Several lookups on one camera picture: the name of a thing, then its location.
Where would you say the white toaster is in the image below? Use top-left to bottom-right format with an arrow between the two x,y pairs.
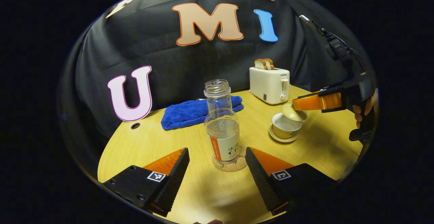
249,67 -> 290,105

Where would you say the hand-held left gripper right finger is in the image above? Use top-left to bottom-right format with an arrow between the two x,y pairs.
245,147 -> 338,216

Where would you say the black backdrop cloth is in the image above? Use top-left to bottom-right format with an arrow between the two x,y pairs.
73,0 -> 368,140

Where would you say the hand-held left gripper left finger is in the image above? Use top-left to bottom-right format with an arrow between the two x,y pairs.
102,147 -> 190,217

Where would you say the white teacup lid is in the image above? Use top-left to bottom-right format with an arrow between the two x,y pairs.
281,102 -> 308,122

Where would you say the clear plastic water bottle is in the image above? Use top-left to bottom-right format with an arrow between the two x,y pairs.
204,79 -> 240,164

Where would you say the white saucer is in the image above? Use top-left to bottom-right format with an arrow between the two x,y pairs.
269,125 -> 299,143

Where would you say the white teacup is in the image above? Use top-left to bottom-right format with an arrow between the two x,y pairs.
272,113 -> 303,139

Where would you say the blue towel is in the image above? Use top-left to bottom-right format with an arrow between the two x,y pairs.
161,96 -> 244,131

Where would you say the round cork coaster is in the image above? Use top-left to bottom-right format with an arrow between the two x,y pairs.
212,146 -> 248,172

